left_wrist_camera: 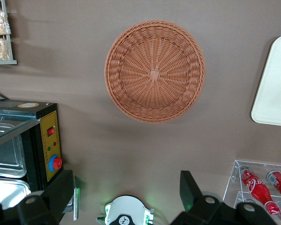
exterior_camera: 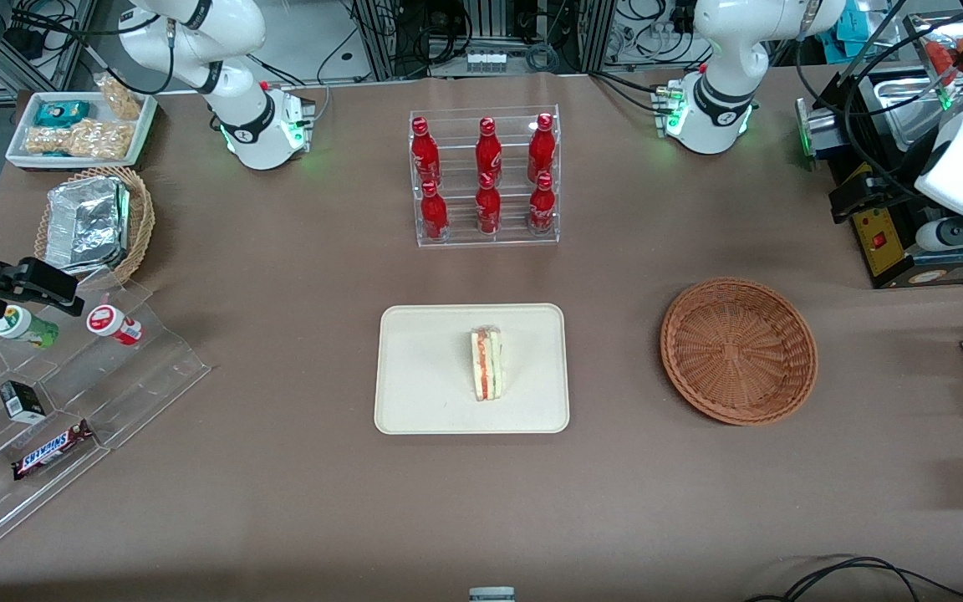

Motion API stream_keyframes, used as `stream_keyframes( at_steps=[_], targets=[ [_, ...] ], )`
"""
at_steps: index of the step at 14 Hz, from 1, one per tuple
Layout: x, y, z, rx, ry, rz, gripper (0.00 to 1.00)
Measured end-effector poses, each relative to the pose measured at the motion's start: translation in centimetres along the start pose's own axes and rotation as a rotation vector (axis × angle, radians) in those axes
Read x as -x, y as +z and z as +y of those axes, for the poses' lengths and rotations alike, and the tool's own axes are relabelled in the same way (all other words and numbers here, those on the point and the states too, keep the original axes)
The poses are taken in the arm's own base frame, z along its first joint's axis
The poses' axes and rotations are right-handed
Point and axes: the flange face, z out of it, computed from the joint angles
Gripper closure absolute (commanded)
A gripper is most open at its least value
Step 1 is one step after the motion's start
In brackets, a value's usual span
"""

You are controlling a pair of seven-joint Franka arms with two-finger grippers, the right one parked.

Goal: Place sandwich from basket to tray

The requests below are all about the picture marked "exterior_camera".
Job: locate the white snack tray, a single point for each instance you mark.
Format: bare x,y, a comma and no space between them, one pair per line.
22,155

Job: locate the small clear nut bag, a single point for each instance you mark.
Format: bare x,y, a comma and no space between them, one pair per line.
120,97

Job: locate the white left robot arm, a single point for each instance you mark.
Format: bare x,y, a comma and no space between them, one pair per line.
720,117

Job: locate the brown wicker basket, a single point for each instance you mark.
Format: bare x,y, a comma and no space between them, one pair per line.
736,351

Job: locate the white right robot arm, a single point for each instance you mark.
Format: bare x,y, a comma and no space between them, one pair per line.
257,138

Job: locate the large clear nut bag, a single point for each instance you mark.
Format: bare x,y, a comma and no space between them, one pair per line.
80,140

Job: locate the clear acrylic bottle rack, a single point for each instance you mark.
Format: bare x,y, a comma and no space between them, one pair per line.
515,238

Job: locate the white power strip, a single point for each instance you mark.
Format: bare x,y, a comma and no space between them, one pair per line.
486,60

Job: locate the green label white bottle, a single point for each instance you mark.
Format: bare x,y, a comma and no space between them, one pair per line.
23,327

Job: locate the triangle sandwich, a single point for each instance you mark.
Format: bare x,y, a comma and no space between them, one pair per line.
486,364

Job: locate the silver cylinder green rim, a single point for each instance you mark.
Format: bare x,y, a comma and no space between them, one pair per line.
820,134

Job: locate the black appliance yellow panel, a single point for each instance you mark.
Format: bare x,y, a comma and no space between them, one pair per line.
891,251

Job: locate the beige plastic tray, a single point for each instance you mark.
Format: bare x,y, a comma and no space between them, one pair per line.
423,372

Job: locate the clear acrylic stepped stand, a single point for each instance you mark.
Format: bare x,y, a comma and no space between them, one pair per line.
155,376

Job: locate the red snack packet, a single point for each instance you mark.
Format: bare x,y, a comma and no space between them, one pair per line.
945,57

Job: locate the light wicker basket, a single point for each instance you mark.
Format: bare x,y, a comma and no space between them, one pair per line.
140,221

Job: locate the small black box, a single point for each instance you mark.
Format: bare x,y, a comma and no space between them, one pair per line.
22,402

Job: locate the silver foil container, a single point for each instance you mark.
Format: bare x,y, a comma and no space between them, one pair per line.
84,224

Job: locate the red cola bottle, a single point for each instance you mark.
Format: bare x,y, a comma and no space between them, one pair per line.
488,150
434,216
425,155
488,209
542,149
542,209

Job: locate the red label white bottle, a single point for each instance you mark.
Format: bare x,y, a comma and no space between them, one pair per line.
114,324

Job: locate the teal snack packet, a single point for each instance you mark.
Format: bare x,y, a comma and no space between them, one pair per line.
61,112

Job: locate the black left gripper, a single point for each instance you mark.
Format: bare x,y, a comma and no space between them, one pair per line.
889,186

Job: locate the Snickers chocolate bar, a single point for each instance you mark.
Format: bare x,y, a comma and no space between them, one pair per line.
51,451

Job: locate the aluminium frame rack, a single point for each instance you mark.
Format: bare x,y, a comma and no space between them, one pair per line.
381,42

